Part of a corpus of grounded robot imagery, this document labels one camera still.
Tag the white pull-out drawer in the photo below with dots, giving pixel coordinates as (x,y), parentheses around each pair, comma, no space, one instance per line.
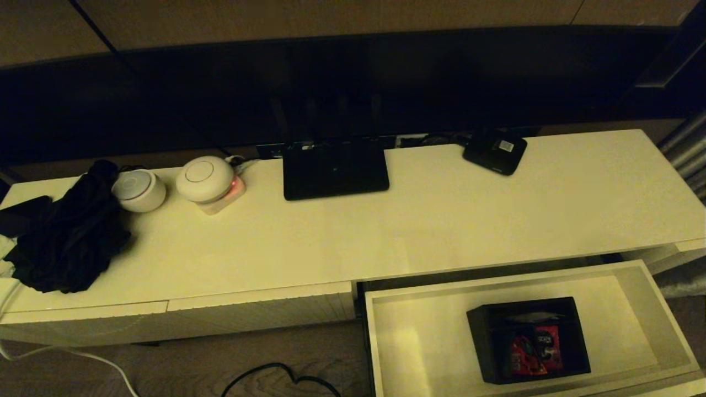
(419,342)

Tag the black compartment organizer box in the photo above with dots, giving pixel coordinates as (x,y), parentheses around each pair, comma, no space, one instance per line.
(485,347)

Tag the white low cabinet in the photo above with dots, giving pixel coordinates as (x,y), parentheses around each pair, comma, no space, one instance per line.
(331,237)

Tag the black router with antennas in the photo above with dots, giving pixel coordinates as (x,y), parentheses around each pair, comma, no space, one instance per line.
(336,171)

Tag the black power strip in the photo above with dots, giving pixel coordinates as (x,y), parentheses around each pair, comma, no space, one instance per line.
(270,150)

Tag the white base with red light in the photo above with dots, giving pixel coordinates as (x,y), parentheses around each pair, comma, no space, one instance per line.
(231,194)

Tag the white ribbed cabinet front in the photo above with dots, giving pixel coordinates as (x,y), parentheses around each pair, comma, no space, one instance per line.
(83,325)
(259,309)

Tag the small black set-top box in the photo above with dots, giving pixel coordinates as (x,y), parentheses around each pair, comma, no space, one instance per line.
(493,151)

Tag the large white dome device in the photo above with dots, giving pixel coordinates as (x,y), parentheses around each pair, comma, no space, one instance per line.
(204,177)

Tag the large black television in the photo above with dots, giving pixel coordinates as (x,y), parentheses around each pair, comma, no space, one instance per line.
(165,99)

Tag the small white round device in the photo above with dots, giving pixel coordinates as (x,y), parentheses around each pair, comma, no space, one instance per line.
(138,192)

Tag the white sachet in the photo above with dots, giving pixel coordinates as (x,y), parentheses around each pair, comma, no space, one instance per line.
(538,317)

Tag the red Nescafe coffee sachet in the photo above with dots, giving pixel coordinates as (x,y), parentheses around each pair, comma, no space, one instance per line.
(550,347)

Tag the black cloth pile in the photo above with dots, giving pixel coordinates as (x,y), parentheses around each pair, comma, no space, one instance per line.
(71,237)

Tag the grey pleated curtain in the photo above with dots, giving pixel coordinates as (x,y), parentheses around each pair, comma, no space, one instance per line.
(689,160)

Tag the dark metal frame bar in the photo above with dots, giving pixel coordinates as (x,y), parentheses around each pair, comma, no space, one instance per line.
(673,55)

